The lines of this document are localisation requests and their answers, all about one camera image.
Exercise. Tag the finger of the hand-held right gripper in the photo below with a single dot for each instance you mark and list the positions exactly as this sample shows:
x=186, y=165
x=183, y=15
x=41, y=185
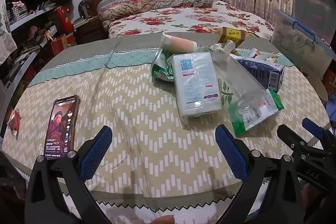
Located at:
x=288, y=136
x=312, y=127

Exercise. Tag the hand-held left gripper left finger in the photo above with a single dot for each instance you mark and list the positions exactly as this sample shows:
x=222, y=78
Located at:
x=95, y=153

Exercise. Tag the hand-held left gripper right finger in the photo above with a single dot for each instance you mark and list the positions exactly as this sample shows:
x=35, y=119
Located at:
x=231, y=153

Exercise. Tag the green white plastic bag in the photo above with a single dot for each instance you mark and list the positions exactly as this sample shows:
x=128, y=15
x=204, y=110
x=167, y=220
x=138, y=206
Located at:
x=252, y=121

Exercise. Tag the beige wastebasket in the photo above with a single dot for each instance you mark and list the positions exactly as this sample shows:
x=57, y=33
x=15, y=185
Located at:
x=315, y=85

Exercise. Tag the blue carton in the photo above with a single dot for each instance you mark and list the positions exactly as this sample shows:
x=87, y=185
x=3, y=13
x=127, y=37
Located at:
x=265, y=71

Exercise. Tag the clear plastic bottle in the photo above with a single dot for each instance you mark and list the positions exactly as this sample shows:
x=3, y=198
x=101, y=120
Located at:
x=236, y=77

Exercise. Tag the white tissue pack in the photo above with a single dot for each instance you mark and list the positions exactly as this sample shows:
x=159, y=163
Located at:
x=197, y=82

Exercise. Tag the white orange snack wrapper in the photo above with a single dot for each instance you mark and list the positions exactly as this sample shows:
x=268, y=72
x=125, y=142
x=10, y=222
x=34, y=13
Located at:
x=258, y=54

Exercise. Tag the white tissue paper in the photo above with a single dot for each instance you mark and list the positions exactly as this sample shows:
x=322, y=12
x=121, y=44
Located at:
x=227, y=47

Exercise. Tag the crushed green can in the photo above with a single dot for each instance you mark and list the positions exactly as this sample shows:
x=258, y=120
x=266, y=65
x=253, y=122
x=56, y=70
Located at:
x=160, y=66

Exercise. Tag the brown yellow cardboard box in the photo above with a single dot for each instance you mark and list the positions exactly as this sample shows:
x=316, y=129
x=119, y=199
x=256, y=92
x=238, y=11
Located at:
x=232, y=35

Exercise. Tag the pink paper cup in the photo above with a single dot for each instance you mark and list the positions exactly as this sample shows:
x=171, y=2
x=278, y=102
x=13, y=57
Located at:
x=181, y=43

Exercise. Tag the person's left hand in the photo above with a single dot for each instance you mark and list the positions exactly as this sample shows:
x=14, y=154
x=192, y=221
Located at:
x=164, y=220

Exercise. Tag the smartphone in dark case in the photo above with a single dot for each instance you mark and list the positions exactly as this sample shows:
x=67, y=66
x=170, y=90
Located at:
x=61, y=127

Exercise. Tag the chevron patterned tablecloth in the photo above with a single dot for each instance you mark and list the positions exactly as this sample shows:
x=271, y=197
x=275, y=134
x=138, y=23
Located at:
x=131, y=113

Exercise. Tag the small red packet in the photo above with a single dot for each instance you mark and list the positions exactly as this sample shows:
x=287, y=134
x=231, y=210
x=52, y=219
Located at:
x=14, y=121

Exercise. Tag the dark wooden nightstand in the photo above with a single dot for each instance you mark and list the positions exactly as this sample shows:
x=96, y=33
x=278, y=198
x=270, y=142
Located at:
x=90, y=31

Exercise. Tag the red gift bag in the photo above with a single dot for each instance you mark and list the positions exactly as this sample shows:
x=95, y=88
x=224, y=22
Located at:
x=63, y=20

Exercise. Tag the floral bed sheet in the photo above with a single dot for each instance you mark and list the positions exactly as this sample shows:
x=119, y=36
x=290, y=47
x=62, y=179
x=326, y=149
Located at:
x=183, y=18

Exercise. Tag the black backpack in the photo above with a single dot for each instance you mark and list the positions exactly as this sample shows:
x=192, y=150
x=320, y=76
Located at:
x=84, y=7

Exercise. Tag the grey shelving rack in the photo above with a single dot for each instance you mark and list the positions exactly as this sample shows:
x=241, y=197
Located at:
x=26, y=16

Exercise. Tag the folded patterned quilt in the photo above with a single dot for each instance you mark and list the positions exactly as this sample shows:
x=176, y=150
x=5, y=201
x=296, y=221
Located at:
x=147, y=1

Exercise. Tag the houndstooth pattern bag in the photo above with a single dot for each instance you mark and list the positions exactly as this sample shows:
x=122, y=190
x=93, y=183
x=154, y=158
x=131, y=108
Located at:
x=17, y=12

